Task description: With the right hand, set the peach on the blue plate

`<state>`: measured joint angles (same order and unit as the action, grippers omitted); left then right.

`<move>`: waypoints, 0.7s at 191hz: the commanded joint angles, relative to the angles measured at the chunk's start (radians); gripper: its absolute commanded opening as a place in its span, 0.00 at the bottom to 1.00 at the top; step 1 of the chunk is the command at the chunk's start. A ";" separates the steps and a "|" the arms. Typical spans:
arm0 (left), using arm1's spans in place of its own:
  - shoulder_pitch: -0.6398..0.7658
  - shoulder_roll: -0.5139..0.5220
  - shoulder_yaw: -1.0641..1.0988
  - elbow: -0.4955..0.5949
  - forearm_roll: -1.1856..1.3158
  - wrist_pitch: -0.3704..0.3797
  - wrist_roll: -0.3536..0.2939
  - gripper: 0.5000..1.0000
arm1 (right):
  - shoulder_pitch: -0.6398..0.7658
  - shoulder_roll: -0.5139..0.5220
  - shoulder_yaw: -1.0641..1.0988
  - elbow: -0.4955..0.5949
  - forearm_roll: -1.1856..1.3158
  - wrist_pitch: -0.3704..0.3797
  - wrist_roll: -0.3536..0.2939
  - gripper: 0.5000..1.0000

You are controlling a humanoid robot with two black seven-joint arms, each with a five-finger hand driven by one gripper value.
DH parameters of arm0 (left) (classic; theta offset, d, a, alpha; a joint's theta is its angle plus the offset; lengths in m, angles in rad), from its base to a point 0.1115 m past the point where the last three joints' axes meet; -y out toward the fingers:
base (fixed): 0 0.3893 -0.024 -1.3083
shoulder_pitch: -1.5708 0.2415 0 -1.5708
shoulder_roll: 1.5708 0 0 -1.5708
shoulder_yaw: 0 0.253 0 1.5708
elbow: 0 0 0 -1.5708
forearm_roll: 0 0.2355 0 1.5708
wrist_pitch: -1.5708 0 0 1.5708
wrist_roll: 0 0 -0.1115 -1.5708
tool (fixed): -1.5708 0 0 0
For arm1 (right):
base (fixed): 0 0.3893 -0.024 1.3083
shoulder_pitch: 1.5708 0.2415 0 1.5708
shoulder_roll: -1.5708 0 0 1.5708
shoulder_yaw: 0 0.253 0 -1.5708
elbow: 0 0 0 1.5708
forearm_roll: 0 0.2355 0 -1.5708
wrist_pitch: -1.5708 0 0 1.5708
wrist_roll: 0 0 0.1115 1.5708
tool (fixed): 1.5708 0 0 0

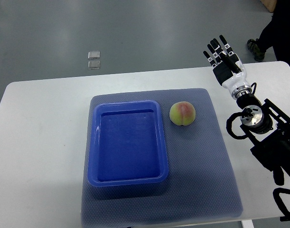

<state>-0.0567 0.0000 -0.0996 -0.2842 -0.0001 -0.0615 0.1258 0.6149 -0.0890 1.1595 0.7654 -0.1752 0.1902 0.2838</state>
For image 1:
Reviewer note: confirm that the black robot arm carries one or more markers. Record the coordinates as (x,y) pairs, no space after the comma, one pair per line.
(268,128)

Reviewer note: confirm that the lower metal floor plate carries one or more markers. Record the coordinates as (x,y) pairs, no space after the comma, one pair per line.
(94,64)

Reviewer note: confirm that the cardboard box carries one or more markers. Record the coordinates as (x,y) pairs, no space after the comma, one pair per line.
(270,4)

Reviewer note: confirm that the upper metal floor plate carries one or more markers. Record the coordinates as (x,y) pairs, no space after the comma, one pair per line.
(93,55)

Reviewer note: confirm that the green pink peach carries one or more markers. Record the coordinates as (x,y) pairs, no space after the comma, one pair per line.
(182,113)

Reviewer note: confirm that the grey blue textured mat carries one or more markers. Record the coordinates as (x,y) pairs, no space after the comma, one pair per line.
(200,184)

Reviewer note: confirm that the metal floor plate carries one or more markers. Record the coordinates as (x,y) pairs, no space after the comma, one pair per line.
(93,55)
(94,64)

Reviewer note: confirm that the white table leg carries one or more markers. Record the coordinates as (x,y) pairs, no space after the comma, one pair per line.
(247,223)

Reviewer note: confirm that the person in black trousers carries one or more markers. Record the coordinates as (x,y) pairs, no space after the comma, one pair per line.
(277,33)

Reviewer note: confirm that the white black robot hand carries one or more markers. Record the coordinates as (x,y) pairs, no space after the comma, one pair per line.
(227,67)

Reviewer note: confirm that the blue plastic tray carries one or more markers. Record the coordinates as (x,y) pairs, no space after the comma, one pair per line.
(127,145)

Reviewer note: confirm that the green sneaker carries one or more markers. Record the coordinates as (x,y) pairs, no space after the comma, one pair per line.
(252,46)

